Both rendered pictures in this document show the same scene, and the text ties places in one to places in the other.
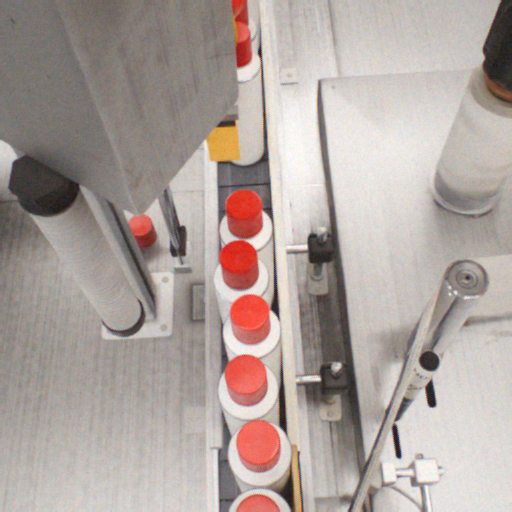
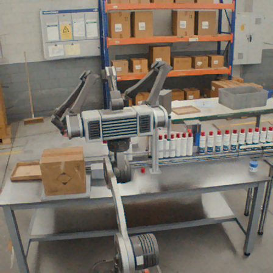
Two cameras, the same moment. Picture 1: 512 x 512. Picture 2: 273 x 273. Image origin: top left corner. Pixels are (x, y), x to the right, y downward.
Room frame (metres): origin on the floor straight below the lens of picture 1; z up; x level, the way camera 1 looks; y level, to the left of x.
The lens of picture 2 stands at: (0.78, 2.33, 2.05)
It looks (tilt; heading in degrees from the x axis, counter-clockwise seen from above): 22 degrees down; 262
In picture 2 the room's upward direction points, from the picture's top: 2 degrees counter-clockwise
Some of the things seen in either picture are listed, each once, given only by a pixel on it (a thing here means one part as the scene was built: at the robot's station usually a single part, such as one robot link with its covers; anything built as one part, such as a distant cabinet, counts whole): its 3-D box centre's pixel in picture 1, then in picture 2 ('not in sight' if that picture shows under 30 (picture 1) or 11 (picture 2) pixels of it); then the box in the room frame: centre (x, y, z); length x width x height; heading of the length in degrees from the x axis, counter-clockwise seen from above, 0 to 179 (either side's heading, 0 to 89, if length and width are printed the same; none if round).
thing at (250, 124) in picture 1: (240, 99); (128, 148); (0.51, 0.00, 0.98); 0.05 x 0.05 x 0.20
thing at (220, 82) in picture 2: not in sight; (230, 95); (-2.20, -3.68, 0.32); 1.20 x 0.83 x 0.64; 95
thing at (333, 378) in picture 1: (317, 382); not in sight; (0.18, -0.06, 0.89); 0.06 x 0.03 x 0.12; 89
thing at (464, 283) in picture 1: (441, 318); not in sight; (0.22, -0.18, 0.97); 0.05 x 0.05 x 0.19
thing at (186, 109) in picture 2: not in sight; (184, 109); (-0.42, -1.42, 0.82); 0.34 x 0.24 x 0.03; 12
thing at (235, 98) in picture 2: not in sight; (242, 97); (-1.34, -1.55, 0.91); 0.60 x 0.40 x 0.22; 10
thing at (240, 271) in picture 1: (244, 303); (160, 146); (0.24, 0.01, 0.98); 0.05 x 0.05 x 0.20
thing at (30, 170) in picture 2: not in sight; (30, 170); (1.35, -0.01, 0.85); 0.30 x 0.26 x 0.04; 179
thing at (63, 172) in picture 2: not in sight; (64, 170); (1.03, 0.30, 0.99); 0.30 x 0.24 x 0.27; 0
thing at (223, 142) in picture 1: (222, 140); not in sight; (0.36, 0.02, 1.09); 0.03 x 0.01 x 0.06; 89
